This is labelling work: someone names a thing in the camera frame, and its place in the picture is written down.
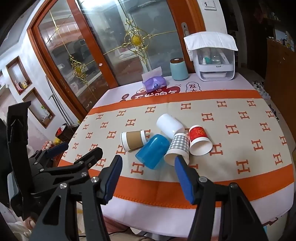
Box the dark basket with red contents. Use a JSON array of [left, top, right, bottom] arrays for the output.
[[55, 124, 79, 142]]

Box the white plastic storage box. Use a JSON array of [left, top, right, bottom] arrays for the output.
[[193, 47, 236, 81]]

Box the printed pink tablecloth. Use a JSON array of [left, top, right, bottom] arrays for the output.
[[57, 70, 294, 239]]

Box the blue plastic cup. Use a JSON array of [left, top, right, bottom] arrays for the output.
[[135, 134, 171, 171]]

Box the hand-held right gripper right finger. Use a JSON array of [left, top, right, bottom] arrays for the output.
[[174, 155, 269, 241]]

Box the orange wooden glass door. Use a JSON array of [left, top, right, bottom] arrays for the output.
[[27, 0, 206, 116]]

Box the brown wooden cabinet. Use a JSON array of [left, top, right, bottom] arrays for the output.
[[265, 38, 296, 121]]

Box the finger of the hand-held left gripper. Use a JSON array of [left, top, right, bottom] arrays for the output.
[[29, 142, 69, 165], [40, 147, 103, 184]]

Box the wooden wall niche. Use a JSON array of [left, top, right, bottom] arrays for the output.
[[6, 56, 33, 95], [23, 88, 56, 129]]

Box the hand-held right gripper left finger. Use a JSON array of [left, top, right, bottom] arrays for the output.
[[30, 155, 123, 241]]

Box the beige orange patterned table mat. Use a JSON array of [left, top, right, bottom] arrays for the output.
[[57, 89, 296, 209]]

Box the white cup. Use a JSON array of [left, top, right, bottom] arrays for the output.
[[156, 113, 185, 139]]

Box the grey checked paper cup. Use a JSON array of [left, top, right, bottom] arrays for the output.
[[164, 133, 190, 167]]

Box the brown sleeve paper cup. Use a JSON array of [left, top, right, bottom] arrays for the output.
[[121, 130, 148, 152]]

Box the white wall switch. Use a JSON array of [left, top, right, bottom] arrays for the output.
[[201, 0, 218, 11]]

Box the purple tissue pack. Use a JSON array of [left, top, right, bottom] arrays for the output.
[[142, 68, 167, 92]]

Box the red paper cup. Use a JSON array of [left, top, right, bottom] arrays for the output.
[[188, 125, 213, 156]]

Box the white folded cloth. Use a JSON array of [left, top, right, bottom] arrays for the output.
[[184, 32, 238, 61]]

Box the teal canister brown lid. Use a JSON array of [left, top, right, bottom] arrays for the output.
[[170, 58, 189, 81]]

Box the metal pole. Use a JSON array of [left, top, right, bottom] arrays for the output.
[[47, 76, 73, 127]]

